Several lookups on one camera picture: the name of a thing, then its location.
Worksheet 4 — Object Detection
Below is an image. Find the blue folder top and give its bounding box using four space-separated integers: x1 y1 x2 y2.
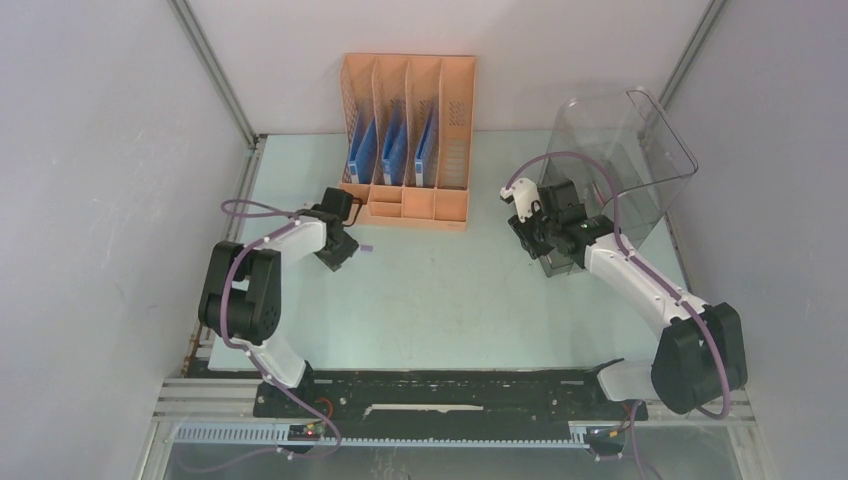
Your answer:
347 110 377 184

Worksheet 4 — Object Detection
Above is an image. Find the blue folder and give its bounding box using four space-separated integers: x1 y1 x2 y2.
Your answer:
347 110 377 184
381 99 408 186
414 99 439 188

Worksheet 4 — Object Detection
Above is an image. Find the blue folder bottom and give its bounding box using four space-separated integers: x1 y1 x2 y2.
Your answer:
414 99 439 188

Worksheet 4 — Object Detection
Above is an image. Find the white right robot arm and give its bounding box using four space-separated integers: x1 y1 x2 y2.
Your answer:
500 178 748 419

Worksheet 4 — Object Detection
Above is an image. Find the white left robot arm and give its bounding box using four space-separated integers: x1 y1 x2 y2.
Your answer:
198 187 363 417

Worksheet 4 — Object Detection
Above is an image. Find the clear open cabinet drawer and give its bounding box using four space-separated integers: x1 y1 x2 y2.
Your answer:
538 247 585 278

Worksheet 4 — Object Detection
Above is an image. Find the orange plastic file organizer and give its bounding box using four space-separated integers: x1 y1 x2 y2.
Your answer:
339 53 477 232

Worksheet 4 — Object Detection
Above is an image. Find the clear plastic drawer cabinet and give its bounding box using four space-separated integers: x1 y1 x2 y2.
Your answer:
540 87 698 247

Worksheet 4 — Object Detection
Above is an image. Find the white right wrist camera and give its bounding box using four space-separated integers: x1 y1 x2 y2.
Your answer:
500 177 542 223

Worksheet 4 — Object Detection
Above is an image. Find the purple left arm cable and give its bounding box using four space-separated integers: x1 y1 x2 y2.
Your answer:
218 198 342 462

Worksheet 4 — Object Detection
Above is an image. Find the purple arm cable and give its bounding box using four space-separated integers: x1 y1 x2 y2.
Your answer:
218 198 342 462
503 151 733 480

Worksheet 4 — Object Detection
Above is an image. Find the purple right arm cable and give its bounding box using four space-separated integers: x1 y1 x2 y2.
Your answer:
503 151 733 480

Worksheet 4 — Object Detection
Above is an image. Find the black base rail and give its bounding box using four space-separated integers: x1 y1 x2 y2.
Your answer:
253 369 648 440

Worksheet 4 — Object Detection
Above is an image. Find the grey cable duct strip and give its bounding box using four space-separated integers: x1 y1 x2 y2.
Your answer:
172 422 589 449

